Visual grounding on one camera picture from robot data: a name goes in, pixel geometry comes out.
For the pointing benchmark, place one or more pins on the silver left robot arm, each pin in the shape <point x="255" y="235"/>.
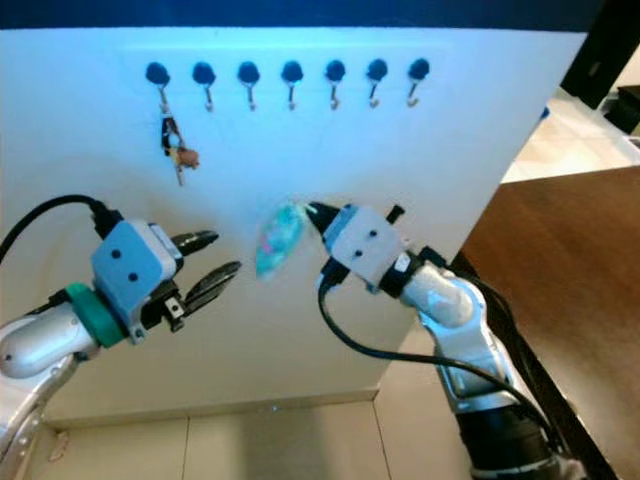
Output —
<point x="40" y="355"/>

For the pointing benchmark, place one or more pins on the keys with brown tag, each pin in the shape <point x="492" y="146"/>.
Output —
<point x="172" y="135"/>

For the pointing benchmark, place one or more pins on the black knob metal hook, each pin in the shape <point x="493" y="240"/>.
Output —
<point x="203" y="73"/>
<point x="336" y="70"/>
<point x="157" y="73"/>
<point x="419" y="69"/>
<point x="292" y="71"/>
<point x="248" y="72"/>
<point x="377" y="69"/>

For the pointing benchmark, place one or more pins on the white hook rack plate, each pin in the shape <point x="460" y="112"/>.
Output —
<point x="180" y="58"/>

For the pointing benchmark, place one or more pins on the keys with teal plush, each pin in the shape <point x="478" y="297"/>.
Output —
<point x="280" y="240"/>

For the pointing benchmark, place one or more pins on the dark wooden table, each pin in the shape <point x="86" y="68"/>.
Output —
<point x="570" y="290"/>

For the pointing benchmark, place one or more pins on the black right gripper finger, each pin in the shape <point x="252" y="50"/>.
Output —
<point x="326" y="211"/>
<point x="328" y="228"/>

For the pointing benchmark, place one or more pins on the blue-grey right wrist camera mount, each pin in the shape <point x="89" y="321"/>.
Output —
<point x="365" y="245"/>

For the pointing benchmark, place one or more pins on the black furniture piece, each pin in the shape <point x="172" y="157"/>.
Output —
<point x="610" y="40"/>

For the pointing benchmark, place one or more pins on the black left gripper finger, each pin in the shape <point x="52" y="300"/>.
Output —
<point x="213" y="285"/>
<point x="196" y="242"/>

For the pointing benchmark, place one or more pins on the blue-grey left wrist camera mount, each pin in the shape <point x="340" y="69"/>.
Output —
<point x="130" y="265"/>

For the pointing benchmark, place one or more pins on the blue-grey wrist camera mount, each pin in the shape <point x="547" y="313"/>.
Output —
<point x="365" y="245"/>
<point x="130" y="265"/>

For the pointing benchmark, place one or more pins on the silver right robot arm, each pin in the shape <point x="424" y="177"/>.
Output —
<point x="445" y="295"/>

